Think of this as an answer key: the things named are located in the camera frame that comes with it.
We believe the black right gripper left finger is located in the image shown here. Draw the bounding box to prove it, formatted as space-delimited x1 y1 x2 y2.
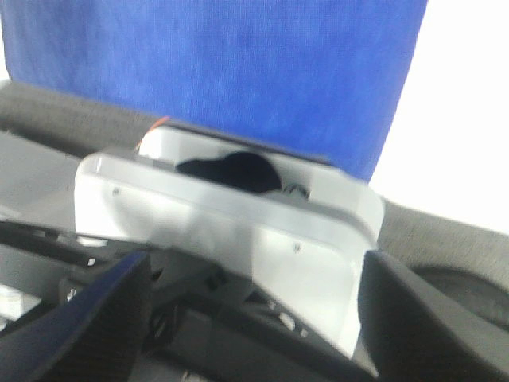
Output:
1 252 151 381

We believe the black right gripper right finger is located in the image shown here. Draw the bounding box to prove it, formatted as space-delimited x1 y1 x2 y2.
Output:
358 251 508 381

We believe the white robot head housing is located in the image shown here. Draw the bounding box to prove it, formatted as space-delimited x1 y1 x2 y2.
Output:
74 125 385 357

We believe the blue microfibre towel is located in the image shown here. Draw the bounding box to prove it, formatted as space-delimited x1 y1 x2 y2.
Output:
1 1 427 181

